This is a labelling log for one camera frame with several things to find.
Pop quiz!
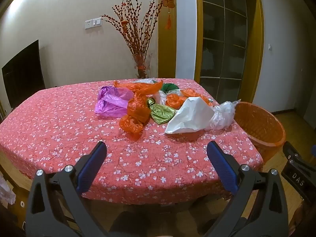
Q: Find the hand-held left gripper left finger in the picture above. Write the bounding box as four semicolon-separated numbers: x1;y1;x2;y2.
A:
26;141;110;237

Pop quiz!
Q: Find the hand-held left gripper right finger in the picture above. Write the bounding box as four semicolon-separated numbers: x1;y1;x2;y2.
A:
207;141;289;237

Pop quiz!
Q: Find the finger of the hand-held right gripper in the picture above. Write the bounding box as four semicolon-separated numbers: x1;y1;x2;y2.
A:
283;141;316;177

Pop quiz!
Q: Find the clear plastic bag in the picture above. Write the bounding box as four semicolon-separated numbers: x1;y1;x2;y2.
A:
210;100;241;131

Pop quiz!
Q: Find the wastebasket with orange liner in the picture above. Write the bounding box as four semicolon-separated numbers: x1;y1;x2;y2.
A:
233;101;286;161

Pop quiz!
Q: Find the purple plastic bag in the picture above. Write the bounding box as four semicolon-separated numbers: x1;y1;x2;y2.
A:
94;86;135;118

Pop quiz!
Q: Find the orange plastic bag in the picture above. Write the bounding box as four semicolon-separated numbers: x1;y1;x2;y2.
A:
114;80;164;141
165;88;213;109

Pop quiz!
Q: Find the shiny green foil bag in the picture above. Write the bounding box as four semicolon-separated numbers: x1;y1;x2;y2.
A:
147;98;177;124

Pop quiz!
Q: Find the translucent white plastic bag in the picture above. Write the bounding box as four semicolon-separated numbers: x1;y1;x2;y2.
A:
153;90;171;105

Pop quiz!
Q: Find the dark green plastic bag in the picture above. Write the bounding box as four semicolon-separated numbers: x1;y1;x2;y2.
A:
162;83;180;94

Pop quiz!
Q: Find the red floral tablecloth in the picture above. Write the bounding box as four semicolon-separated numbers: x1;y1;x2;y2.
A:
0;78;264;205

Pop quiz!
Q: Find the crumpled white plastic bag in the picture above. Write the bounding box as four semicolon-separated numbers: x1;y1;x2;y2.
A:
0;175;16;205

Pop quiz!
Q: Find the clear glass floor vase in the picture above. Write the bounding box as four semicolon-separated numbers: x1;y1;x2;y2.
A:
133;54;153;79

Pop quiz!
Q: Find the black flat television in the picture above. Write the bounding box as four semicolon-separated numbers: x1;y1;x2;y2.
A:
1;39;46;108

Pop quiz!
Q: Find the frosted glass door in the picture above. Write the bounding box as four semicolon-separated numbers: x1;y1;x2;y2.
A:
200;0;248;86

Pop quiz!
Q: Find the wooden corner trim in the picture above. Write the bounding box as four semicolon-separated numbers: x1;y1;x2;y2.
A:
158;0;177;79

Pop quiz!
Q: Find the red berry branch bouquet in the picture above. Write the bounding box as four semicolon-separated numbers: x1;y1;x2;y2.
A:
101;0;165;62

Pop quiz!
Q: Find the wooden door frame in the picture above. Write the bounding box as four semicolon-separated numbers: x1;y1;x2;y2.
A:
195;0;264;98

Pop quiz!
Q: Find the red gold tassel wall ornament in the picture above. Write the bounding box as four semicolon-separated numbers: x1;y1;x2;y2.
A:
162;0;176;30

